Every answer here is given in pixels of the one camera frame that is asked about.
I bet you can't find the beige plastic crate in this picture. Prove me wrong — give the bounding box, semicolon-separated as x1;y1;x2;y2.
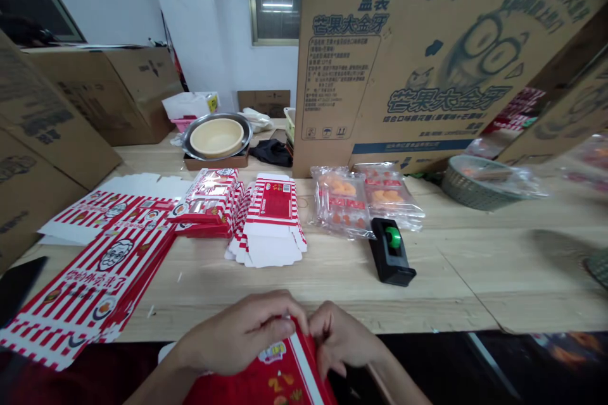
283;106;297;144

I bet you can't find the red snack box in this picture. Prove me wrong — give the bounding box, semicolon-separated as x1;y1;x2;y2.
182;315;339;405

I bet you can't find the stack of flat striped cartons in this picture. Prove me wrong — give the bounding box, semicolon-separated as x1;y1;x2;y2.
0;173;191;373

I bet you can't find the white cloth bag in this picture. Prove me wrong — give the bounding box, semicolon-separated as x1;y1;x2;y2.
239;107;275;134

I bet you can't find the shallow brown cardboard box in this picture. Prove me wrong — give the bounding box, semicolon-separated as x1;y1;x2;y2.
183;146;251;172

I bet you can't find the clear plastic bag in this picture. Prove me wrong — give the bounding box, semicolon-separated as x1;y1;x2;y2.
463;137;554;202

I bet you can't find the stack of clear candy packets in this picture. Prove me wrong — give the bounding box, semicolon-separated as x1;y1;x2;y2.
309;163;426;240

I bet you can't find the pile of folded striped boxes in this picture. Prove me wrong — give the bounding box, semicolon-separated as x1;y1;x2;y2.
224;172;308;269

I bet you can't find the brown cardboard carton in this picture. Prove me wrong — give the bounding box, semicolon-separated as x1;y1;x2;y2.
21;46;185;147

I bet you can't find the green woven basket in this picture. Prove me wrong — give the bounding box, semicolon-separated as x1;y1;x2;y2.
440;154;526;212

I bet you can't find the large printed cardboard carton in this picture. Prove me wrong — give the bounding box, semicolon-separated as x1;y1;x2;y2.
291;0;608;180

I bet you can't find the person's left hand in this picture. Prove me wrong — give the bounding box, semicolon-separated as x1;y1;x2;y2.
174;289;310;374

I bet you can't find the person's right hand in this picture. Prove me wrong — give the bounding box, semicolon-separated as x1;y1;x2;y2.
307;300;396;380

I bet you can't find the tilted printed cardboard carton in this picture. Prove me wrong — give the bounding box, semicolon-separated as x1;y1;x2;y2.
493;51;608;166

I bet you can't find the person's body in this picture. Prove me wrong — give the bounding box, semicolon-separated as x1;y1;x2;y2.
0;340;191;405

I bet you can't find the black phone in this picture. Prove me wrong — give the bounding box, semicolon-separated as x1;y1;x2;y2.
0;256;49;328

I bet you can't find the stack of assembled window boxes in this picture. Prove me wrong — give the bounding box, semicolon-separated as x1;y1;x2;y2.
167;167;246;240

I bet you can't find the black tape dispenser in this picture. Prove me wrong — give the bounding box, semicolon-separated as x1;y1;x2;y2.
369;216;417;288

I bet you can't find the metal bowl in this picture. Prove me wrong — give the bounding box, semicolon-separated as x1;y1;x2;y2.
182;112;255;161

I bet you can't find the stack of brown cardboard cartons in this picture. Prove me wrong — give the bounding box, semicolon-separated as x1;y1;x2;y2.
0;30;124;273

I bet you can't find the black cloth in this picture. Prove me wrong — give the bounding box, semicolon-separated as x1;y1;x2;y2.
248;139;294;168

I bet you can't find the yellow plastic bowl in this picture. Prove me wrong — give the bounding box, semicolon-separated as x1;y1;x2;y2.
189;118;246;159

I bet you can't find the pink plastic basket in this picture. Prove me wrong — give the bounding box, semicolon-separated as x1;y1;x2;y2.
170;115;200;134

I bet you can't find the white plastic bag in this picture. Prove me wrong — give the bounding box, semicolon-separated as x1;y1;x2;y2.
161;91;221;121

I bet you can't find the small brown cardboard box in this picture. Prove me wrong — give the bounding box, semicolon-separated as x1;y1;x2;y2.
237;89;291;120

